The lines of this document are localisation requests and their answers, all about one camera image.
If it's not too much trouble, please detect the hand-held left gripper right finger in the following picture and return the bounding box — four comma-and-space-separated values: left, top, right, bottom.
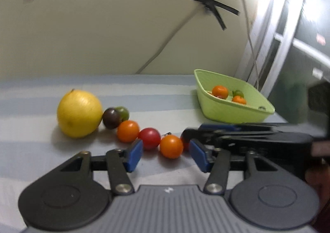
189, 139, 302, 196

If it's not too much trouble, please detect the orange cherry tomato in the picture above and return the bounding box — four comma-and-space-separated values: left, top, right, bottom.
160, 135, 184, 159
117, 120, 140, 143

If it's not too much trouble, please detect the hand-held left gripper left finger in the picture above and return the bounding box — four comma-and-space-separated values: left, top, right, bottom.
42, 139, 143, 196

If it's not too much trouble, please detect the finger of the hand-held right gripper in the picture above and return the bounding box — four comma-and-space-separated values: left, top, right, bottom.
181, 128, 281, 151
198, 123, 280, 132

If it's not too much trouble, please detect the window with white frame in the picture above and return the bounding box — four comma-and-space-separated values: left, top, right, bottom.
233, 0, 330, 125

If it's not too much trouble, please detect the grey cable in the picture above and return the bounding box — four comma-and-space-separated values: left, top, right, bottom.
135, 8, 204, 74

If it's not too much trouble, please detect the dark purple cherry tomato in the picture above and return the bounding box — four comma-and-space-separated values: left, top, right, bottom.
103, 108, 121, 130

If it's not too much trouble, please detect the yellow grapefruit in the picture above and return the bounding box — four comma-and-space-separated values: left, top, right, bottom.
57, 89, 103, 138

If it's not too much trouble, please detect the red cherry tomato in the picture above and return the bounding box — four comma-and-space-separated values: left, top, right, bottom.
138, 128, 161, 150
180, 132, 191, 151

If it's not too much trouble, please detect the black tape cross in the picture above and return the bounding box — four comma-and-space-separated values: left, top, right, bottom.
184, 0, 240, 31

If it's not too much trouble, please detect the person's right hand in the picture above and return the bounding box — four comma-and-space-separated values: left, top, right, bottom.
305, 158, 330, 200

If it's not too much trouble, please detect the light green plastic basket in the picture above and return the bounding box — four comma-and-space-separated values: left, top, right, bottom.
194, 69, 275, 123

